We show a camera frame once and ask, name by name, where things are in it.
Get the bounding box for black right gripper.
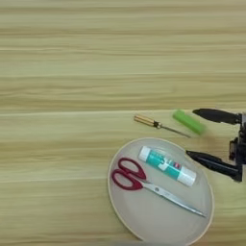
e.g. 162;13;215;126
185;108;246;183

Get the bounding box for green rectangular block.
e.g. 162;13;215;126
172;109;207;135

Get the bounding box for amber handled screwdriver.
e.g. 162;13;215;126
133;113;192;139

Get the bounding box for beige round plate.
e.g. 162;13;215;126
107;137;215;246

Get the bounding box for white teal glue stick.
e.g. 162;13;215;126
137;145;198;187

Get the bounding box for red handled scissors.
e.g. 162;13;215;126
111;157;208;219

